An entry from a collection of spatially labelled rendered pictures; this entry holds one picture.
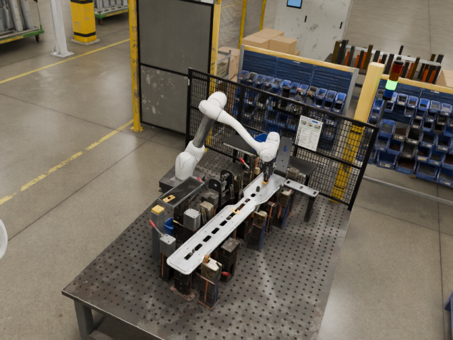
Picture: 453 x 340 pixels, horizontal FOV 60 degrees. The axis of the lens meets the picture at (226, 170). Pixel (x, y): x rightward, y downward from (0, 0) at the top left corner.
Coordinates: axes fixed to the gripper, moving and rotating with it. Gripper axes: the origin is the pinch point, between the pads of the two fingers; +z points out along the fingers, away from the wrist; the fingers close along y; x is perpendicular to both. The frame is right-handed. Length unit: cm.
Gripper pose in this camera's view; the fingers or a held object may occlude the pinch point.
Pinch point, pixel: (266, 177)
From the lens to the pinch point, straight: 324.7
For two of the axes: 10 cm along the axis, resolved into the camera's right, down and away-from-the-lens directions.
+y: 8.4, 3.6, -4.1
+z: -0.9, 8.3, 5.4
